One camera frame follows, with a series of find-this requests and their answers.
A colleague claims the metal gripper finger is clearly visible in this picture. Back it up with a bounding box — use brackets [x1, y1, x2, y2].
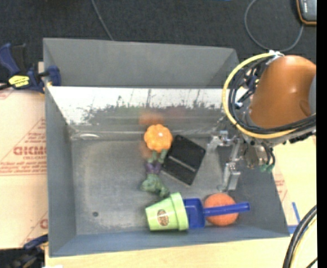
[218, 161, 242, 192]
[207, 131, 232, 152]

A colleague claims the black flat box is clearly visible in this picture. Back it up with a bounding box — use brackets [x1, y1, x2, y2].
[161, 134, 207, 186]

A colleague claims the blue plastic scoop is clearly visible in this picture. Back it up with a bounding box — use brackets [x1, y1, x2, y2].
[183, 197, 251, 229]

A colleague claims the orange bumpy ball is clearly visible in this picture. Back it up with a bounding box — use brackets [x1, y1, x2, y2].
[143, 123, 174, 154]

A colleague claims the green plastic cup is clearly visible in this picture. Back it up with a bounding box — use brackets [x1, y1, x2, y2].
[145, 192, 190, 232]

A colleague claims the green and purple toy figure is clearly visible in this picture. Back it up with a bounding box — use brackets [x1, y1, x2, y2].
[140, 149, 171, 198]

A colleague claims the grey metal bin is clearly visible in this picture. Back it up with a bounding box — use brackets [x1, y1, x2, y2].
[42, 37, 291, 258]

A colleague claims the brown cardboard board red print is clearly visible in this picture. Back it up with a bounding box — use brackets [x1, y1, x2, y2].
[0, 82, 299, 251]

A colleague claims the black cylinder on white bracket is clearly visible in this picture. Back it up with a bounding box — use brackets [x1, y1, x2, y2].
[288, 132, 315, 145]

